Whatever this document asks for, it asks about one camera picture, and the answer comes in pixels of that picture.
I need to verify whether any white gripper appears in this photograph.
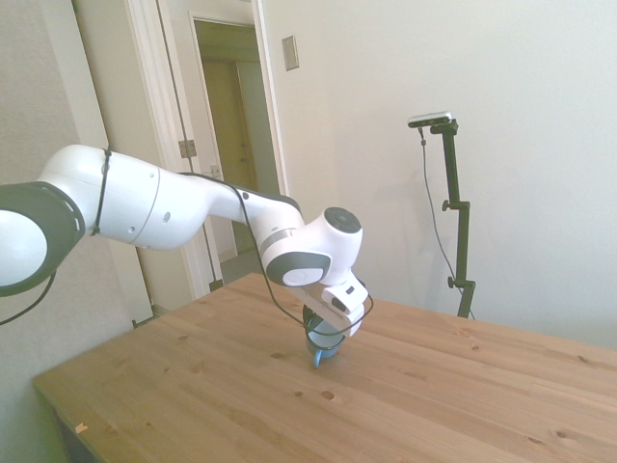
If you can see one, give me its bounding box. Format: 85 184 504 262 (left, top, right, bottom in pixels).
300 287 366 339

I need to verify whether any blue mug with black rim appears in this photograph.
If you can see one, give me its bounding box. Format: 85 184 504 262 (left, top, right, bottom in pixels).
304 312 347 369

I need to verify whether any white door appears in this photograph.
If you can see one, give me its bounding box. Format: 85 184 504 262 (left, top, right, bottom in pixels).
156 0 226 291

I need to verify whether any black cable along robot arm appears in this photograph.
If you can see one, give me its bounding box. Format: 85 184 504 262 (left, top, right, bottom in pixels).
0 147 376 340

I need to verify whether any black jointed camera stand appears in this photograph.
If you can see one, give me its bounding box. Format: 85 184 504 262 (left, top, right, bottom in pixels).
429 120 479 320

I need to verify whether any white door frame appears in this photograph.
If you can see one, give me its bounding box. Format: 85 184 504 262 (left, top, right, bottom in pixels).
125 0 291 317

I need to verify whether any silver camera on stand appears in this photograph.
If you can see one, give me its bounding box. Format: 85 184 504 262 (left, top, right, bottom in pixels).
407 110 456 130

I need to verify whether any grey wall switch plate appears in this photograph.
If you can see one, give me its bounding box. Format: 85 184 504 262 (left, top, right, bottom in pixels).
281 34 301 73

